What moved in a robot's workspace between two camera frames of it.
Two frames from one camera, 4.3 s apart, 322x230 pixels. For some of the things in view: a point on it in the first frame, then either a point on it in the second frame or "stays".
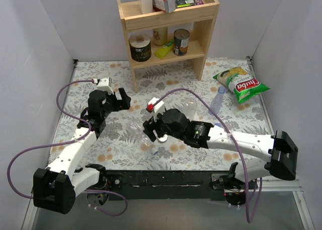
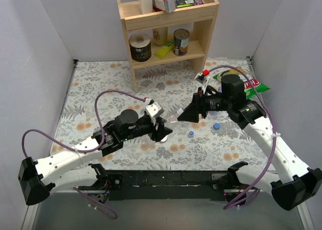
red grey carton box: [164, 2] stays
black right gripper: [153, 128] -> [200, 106]
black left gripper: [120, 100] -> [156, 128]
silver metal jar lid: [163, 139] stays
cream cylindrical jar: [160, 35] stays
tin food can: [181, 38] stays
